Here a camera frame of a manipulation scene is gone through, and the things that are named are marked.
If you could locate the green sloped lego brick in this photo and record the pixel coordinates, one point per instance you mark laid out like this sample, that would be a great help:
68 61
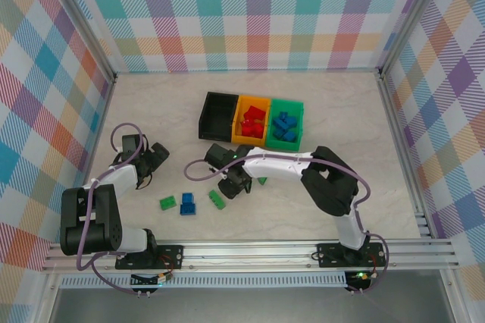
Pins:
261 180

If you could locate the black plastic bin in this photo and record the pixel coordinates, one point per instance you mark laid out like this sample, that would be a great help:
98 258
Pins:
218 114

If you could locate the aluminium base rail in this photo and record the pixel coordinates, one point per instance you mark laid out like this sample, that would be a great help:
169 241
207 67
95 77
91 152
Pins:
246 253

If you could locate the grey metal sheet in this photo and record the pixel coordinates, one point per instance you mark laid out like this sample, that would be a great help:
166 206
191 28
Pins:
246 306

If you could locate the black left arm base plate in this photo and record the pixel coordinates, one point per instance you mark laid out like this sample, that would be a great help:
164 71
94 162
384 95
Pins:
170 254

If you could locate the red lego brick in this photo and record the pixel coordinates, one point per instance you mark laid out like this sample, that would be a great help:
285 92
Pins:
245 129
254 112
258 131
251 122

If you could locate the aluminium right frame post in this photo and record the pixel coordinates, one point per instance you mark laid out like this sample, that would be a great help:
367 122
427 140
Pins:
413 16

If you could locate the aluminium right side rail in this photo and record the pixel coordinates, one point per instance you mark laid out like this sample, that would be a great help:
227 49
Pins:
390 110

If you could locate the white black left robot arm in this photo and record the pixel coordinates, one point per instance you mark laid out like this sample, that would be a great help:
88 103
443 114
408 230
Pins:
125 175

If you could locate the aluminium frame post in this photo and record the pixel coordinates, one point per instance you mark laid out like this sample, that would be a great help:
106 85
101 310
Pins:
413 16
79 16

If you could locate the aluminium left frame post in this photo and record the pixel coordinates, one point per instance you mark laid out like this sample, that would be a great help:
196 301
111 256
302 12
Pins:
79 16

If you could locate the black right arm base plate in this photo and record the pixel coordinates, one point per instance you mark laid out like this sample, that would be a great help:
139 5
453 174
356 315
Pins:
329 254

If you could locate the orange plastic bin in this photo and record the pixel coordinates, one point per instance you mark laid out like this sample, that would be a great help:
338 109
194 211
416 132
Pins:
248 141

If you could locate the green plastic bin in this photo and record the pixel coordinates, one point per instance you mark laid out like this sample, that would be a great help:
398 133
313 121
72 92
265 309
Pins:
284 145

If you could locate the aluminium left side rail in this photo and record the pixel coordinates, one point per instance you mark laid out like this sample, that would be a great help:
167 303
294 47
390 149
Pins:
103 118

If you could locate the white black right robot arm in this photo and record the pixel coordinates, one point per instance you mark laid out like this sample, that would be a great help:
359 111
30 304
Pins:
273 165

